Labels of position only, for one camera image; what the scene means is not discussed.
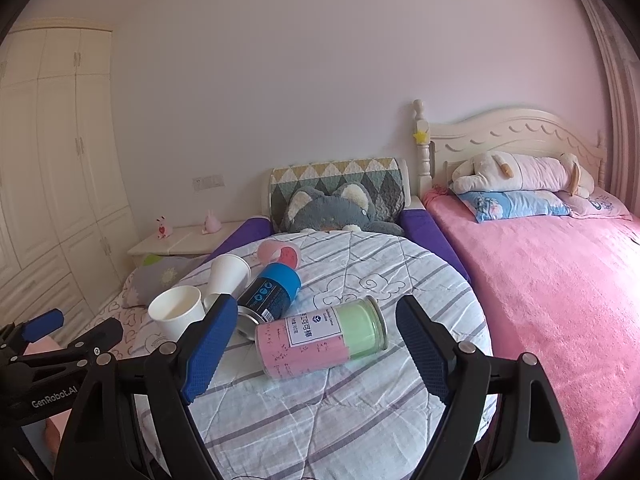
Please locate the wall socket panel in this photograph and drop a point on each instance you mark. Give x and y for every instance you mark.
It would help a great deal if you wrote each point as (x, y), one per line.
(208, 183)

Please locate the cream wardrobe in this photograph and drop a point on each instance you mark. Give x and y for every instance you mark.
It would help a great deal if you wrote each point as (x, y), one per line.
(60, 160)

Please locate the grey sun print cushion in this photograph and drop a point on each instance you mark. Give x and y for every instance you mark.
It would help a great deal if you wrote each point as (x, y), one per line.
(160, 275)

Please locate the blue and black cup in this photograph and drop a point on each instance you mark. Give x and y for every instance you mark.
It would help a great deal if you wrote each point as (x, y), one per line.
(267, 292)

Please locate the pink blanket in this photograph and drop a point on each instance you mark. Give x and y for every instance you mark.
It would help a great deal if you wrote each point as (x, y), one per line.
(550, 310)

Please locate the white and pink plush toy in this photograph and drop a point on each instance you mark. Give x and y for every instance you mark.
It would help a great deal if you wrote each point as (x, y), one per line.
(535, 172)

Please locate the heart print bed sheet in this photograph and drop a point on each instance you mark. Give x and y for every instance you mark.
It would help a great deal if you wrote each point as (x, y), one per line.
(132, 332)

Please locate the pink printed pillow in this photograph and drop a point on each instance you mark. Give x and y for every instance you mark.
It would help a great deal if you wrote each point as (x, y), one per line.
(600, 205)

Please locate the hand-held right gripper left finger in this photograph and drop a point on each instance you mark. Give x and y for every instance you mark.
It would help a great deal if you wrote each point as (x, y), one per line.
(210, 347)

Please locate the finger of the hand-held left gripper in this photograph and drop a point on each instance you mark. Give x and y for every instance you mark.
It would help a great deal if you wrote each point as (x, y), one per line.
(44, 322)
(102, 332)

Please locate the pink rabbit figurine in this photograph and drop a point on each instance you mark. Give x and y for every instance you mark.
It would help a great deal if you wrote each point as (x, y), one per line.
(212, 222)
(163, 228)

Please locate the blue cartoon pillow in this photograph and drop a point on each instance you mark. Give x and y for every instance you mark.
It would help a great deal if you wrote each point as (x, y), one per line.
(515, 205)

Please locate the yellow star decoration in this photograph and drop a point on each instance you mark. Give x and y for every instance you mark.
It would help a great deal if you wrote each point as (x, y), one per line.
(421, 136)

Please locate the pale patterned curtain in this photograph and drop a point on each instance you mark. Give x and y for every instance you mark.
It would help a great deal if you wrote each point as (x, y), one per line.
(617, 95)

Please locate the grey plush cat pillow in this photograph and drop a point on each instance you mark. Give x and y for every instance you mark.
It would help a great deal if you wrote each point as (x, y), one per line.
(325, 212)

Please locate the purple bed bumper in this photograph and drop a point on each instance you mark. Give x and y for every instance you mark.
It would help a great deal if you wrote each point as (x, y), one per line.
(240, 237)
(430, 240)

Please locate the pink and green glass cup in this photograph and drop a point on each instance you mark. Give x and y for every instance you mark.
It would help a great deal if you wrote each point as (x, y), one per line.
(320, 342)

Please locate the white paper cup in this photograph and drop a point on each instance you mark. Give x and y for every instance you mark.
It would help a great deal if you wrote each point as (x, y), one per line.
(227, 272)
(175, 312)

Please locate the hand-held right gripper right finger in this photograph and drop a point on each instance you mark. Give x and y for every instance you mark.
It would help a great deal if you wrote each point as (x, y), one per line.
(425, 352)

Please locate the cream bed headboard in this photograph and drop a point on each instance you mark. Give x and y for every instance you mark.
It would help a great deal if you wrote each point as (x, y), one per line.
(520, 135)

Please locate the cream nightstand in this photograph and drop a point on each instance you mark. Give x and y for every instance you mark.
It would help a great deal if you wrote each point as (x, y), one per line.
(185, 240)

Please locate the diamond pattern quilted cover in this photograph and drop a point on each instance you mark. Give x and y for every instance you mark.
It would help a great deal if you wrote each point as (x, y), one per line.
(380, 180)

